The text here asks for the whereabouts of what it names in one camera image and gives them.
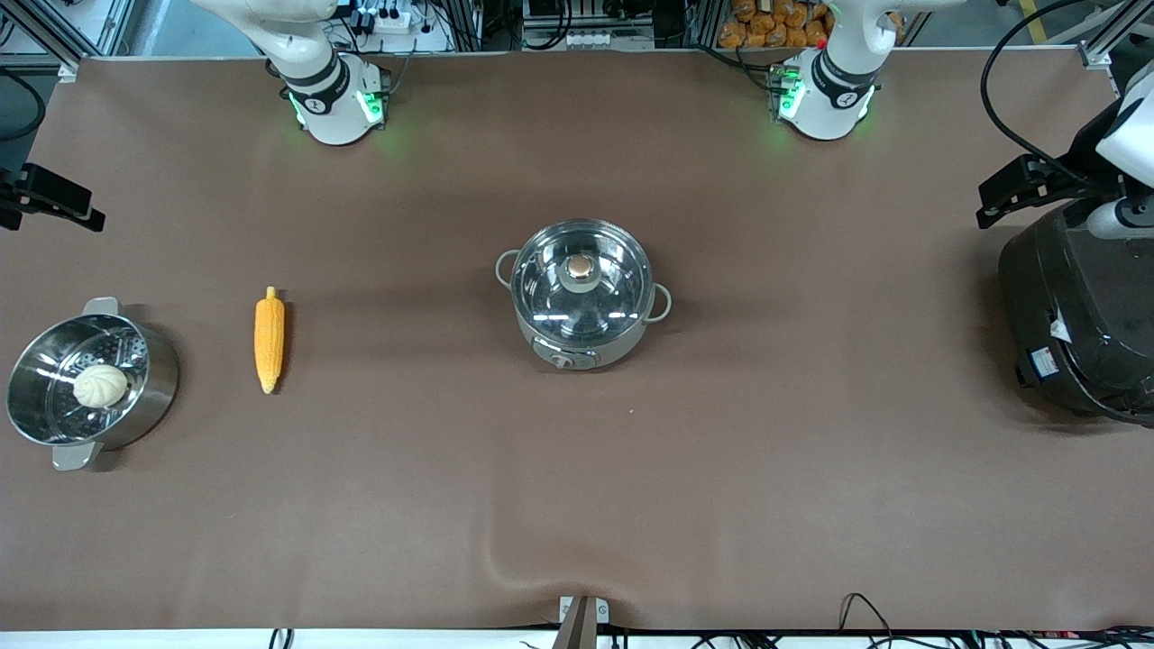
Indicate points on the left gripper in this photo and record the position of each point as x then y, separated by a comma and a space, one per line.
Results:
1079, 179

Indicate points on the yellow corn cob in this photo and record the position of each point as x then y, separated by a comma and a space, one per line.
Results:
269, 338

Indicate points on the glass lid with copper knob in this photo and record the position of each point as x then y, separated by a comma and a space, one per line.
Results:
579, 268

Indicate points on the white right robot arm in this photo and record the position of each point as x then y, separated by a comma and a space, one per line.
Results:
329, 99

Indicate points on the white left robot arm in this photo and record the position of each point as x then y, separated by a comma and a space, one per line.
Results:
828, 99

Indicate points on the stainless steel steamer pot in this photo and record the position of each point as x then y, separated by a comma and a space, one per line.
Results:
36, 406

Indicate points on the grey electric cooking pot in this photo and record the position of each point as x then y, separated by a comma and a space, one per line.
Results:
563, 359

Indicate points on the black rice cooker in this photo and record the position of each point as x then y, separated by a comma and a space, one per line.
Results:
1082, 315

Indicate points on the white steamed bun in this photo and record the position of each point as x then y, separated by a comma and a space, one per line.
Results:
99, 386

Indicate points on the pile of orange snacks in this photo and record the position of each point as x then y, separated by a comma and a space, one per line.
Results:
775, 22

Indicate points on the white power strip with plugs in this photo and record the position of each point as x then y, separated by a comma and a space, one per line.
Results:
397, 18

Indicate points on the aluminium frame post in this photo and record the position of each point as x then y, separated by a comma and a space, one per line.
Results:
41, 36
1104, 41

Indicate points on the grey metal camera mount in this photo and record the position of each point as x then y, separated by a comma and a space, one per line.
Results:
583, 617

